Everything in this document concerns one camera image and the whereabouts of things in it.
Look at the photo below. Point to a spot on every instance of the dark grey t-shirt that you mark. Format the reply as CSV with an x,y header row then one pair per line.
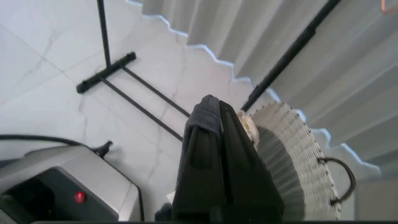
x,y
206,113

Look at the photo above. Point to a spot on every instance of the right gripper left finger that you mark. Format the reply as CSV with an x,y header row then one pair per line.
x,y
199,189

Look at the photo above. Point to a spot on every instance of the white laundry basket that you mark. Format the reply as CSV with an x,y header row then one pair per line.
x,y
298,161

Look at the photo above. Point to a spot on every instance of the cream printed garment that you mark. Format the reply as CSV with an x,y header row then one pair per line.
x,y
250,130

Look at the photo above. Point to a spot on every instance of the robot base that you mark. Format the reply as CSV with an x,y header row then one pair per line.
x,y
77,174

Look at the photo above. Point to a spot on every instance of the white curtain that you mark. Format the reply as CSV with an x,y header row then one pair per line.
x,y
342,77

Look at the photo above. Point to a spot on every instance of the black clothes rack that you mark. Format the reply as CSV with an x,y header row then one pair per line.
x,y
104,73

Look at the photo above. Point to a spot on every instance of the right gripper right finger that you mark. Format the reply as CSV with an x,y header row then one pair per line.
x,y
245,180

